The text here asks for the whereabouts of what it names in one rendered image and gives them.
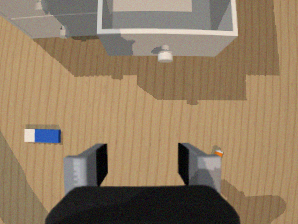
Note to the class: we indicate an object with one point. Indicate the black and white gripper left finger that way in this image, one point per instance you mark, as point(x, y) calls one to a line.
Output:
point(88, 168)

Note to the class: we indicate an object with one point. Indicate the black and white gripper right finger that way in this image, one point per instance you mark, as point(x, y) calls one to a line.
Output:
point(195, 167)

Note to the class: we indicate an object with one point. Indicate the blue and white eraser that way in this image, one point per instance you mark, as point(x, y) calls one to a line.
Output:
point(42, 135)

